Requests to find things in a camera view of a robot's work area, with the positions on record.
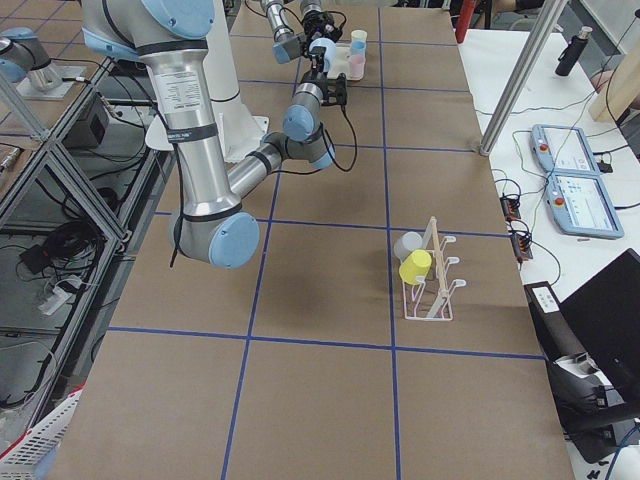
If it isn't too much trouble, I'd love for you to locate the pink plastic cup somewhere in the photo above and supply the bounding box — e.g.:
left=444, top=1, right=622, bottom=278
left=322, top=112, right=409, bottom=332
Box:
left=348, top=55, right=366, bottom=81

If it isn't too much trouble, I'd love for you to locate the cream plastic tray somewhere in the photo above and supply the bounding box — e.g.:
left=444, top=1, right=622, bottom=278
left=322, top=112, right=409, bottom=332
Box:
left=327, top=44, right=353, bottom=81

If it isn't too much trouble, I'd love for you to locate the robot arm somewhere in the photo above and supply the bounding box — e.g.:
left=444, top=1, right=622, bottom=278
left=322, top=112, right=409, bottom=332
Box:
left=81, top=1, right=347, bottom=269
left=259, top=0, right=346, bottom=64

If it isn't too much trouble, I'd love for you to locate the black bottle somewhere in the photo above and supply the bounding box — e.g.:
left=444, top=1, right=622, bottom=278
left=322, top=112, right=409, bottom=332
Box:
left=554, top=26, right=593, bottom=77

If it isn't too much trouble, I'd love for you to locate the yellow plastic cup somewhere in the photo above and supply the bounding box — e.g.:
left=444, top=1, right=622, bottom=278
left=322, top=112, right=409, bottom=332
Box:
left=399, top=249, right=432, bottom=285

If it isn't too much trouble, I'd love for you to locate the light blue cup front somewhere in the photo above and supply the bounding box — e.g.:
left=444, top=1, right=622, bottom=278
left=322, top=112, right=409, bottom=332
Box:
left=350, top=40, right=366, bottom=57

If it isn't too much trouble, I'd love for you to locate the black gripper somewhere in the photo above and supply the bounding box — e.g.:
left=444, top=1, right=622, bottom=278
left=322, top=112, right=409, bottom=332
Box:
left=301, top=70, right=348, bottom=107
left=302, top=10, right=345, bottom=42

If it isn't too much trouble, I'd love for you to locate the cream white plastic cup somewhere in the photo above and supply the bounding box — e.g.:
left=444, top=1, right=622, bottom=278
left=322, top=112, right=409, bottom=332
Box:
left=350, top=29, right=368, bottom=43

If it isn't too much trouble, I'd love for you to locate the teach pendant upper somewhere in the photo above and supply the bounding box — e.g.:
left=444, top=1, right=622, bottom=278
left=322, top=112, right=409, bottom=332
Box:
left=531, top=124, right=599, bottom=173

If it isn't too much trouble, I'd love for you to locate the light blue cup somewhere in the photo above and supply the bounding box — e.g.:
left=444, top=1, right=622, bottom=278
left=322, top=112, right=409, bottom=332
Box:
left=308, top=37, right=336, bottom=74
left=350, top=40, right=366, bottom=57

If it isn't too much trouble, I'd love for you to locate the red cylinder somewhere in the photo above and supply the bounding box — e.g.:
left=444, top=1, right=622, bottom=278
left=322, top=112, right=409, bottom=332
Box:
left=455, top=0, right=476, bottom=44

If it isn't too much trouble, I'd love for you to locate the white wire cup rack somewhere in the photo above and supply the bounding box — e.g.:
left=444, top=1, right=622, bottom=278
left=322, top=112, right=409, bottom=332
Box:
left=399, top=216, right=466, bottom=322

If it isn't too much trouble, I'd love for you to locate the grey plastic cup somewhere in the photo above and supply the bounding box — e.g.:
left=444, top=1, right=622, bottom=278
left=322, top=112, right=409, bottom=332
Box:
left=393, top=231, right=423, bottom=262

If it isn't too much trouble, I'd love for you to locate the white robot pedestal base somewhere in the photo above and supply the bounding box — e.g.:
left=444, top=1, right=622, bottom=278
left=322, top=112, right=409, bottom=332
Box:
left=143, top=1, right=269, bottom=163

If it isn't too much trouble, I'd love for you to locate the teach pendant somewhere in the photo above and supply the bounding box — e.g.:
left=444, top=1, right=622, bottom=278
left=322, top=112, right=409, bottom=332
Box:
left=531, top=124, right=599, bottom=173
left=546, top=170, right=624, bottom=239

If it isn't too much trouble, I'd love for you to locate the aluminium frame post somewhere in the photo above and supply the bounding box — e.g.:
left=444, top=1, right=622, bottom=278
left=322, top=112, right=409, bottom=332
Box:
left=479, top=0, right=568, bottom=157

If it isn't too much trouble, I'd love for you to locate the black laptop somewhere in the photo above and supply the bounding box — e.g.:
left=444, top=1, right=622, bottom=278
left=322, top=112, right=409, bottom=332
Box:
left=523, top=248, right=640, bottom=464

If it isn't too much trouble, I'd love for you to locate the light blue cup back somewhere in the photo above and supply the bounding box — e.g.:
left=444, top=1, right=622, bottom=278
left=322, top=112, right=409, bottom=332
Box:
left=308, top=37, right=336, bottom=74

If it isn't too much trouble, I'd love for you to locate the teach pendant lower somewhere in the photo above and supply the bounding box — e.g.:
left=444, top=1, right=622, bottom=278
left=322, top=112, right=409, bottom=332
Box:
left=546, top=170, right=624, bottom=239

